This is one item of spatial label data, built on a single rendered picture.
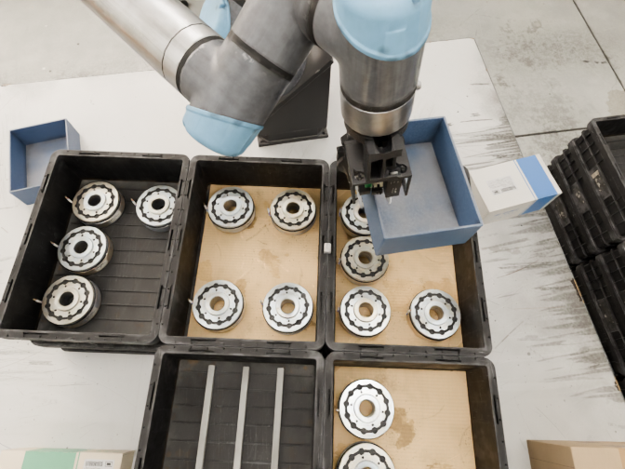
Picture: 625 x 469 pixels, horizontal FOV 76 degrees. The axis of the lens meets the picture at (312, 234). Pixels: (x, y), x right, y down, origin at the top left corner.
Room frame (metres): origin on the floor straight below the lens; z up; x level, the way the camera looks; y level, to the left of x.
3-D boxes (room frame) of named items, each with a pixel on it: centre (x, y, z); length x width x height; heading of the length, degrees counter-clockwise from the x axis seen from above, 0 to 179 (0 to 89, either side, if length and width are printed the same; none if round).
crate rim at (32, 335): (0.29, 0.42, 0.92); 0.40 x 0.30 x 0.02; 0
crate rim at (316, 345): (0.29, 0.12, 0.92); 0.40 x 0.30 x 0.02; 0
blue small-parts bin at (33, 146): (0.59, 0.72, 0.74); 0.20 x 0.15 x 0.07; 18
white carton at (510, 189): (0.53, -0.51, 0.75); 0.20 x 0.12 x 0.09; 108
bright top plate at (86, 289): (0.18, 0.49, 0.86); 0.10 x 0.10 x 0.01
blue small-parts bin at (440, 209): (0.33, -0.16, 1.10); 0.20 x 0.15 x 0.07; 11
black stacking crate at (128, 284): (0.29, 0.42, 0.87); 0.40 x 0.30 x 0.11; 0
